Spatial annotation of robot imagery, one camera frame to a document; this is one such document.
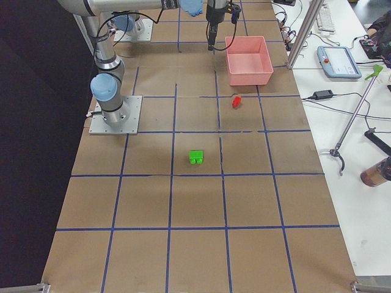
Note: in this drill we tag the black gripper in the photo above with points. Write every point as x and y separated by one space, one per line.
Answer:
212 13

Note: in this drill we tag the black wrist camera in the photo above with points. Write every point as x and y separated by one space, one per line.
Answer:
235 11

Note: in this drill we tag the brown bottle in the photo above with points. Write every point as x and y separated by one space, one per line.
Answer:
377 174

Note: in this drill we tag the red toy block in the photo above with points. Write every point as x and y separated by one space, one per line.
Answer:
236 102

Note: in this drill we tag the black power adapter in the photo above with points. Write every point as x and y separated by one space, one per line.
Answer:
322 94

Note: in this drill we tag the white keyboard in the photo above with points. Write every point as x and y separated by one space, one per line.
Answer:
324 21

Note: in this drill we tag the pink plastic box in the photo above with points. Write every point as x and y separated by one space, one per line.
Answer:
248 61

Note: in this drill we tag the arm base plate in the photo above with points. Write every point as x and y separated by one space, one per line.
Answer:
121 122
129 30

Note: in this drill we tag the brown paper table cover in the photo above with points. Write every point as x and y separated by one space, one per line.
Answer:
221 189

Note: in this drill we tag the teach pendant tablet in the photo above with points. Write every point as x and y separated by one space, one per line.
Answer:
337 62

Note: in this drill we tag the aluminium frame post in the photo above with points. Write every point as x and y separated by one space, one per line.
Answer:
305 28

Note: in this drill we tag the green toy block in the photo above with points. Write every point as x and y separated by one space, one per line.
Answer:
196 157

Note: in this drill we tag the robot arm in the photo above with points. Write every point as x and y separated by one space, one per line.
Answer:
96 16

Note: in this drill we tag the reacher grabber tool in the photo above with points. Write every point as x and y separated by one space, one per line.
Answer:
335 151

